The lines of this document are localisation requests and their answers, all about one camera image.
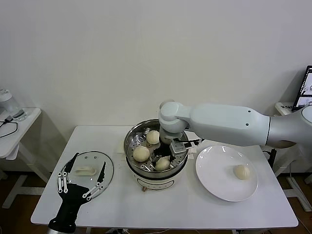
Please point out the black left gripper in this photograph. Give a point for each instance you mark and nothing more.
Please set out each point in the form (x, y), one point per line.
(70, 202)

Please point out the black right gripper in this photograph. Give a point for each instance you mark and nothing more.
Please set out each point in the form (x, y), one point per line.
(162, 150)

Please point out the cream pleated steamed baozi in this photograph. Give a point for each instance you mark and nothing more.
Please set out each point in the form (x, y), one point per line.
(141, 153)
(241, 172)
(162, 165)
(153, 137)

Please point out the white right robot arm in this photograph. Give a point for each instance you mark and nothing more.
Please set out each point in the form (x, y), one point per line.
(219, 122)

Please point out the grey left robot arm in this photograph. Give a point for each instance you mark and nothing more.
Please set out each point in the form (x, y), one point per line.
(52, 231)

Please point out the stainless steel steamer pot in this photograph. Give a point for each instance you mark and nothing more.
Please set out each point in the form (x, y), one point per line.
(131, 143)

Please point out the white electric cooker base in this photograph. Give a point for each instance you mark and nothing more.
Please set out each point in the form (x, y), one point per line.
(156, 180)

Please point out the white round plate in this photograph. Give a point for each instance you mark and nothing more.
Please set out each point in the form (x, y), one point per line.
(214, 175)

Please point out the white side table with jar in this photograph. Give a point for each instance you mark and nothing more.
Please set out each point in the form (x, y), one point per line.
(22, 131)

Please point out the clear jar with white lid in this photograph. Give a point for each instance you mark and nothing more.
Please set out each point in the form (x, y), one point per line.
(11, 104)

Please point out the white printed paper label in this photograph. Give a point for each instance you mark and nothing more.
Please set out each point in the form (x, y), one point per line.
(286, 106)

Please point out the laptop screen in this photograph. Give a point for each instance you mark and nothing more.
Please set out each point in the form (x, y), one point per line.
(304, 90)

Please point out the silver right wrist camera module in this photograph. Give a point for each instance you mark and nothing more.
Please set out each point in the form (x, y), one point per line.
(178, 146)

